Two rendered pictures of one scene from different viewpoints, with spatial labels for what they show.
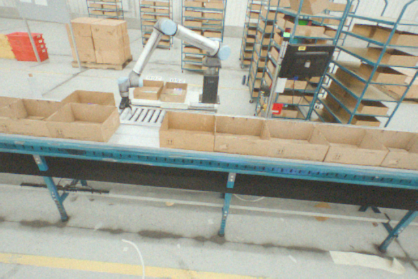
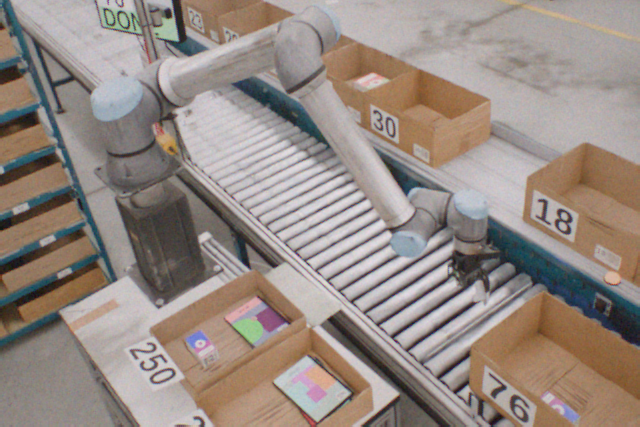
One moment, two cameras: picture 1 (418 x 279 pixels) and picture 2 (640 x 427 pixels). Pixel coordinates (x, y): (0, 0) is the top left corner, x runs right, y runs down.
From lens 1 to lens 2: 3.44 m
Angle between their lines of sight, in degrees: 94
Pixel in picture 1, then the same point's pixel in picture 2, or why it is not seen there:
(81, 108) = (610, 235)
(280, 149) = not seen: hidden behind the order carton
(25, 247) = not seen: outside the picture
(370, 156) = (276, 15)
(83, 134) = (620, 182)
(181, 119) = (411, 132)
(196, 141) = (440, 90)
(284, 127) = not seen: hidden behind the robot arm
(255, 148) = (374, 63)
